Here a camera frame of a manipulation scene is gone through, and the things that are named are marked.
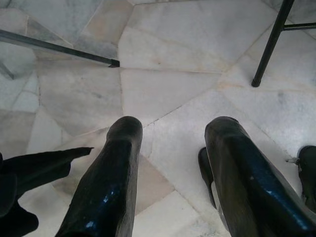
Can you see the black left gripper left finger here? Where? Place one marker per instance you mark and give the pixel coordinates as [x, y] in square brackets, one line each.
[106, 187]

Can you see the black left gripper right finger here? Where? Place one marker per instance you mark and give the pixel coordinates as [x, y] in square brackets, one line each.
[247, 192]

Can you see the black robot left foot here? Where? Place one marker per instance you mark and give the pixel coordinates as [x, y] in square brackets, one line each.
[205, 168]

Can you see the black robot foot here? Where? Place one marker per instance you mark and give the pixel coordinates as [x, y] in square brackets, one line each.
[205, 168]
[308, 172]

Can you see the black robot right foot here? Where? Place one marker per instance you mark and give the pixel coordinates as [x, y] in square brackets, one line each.
[308, 172]

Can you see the black garment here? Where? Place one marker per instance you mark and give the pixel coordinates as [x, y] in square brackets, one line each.
[37, 168]

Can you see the black metal chair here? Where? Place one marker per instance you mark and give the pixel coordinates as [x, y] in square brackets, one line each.
[271, 42]

